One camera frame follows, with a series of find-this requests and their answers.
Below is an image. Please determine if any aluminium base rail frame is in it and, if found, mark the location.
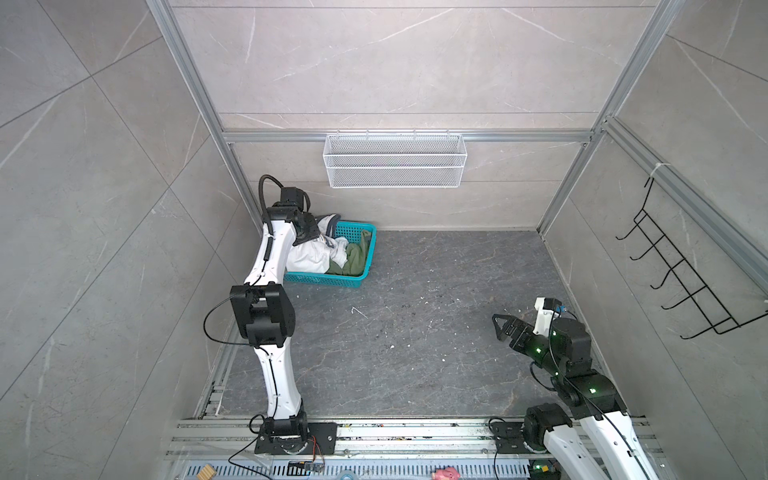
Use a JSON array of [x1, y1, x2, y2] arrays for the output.
[[164, 418, 667, 480]]

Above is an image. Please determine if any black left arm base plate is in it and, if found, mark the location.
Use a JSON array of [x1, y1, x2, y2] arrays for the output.
[[254, 419, 339, 455]]

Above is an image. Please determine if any green circuit board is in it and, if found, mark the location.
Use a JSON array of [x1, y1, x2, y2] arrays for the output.
[[529, 460, 561, 480]]

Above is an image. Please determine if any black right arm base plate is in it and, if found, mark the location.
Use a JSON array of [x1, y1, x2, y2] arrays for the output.
[[487, 417, 573, 454]]

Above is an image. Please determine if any black wire hook rack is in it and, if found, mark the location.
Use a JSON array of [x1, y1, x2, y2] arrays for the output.
[[615, 178, 767, 341]]

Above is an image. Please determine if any teal plastic basket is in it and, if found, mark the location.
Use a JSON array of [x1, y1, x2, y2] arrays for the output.
[[284, 221, 377, 288]]

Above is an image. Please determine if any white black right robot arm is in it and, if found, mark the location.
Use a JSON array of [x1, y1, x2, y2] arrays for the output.
[[491, 311, 658, 479]]

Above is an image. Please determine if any small wooden block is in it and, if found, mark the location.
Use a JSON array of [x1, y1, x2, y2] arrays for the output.
[[196, 464, 217, 480]]

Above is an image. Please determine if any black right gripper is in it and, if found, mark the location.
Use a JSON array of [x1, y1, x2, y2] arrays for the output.
[[493, 312, 567, 379]]

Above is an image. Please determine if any white navy-trimmed tank top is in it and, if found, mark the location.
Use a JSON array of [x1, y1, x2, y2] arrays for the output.
[[286, 213, 346, 274]]

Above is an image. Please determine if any olive green tank top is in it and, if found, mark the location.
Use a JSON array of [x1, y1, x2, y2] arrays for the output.
[[326, 230, 373, 277]]

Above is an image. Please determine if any white wire mesh shelf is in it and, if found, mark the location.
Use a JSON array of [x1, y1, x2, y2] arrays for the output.
[[323, 133, 468, 189]]

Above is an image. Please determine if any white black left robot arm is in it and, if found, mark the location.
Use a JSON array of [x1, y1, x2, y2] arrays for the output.
[[226, 174, 321, 450]]

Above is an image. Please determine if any pink small object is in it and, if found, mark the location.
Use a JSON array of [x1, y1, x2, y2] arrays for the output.
[[431, 467, 461, 480]]

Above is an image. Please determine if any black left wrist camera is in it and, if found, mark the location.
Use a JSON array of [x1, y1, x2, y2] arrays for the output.
[[280, 187, 311, 212]]

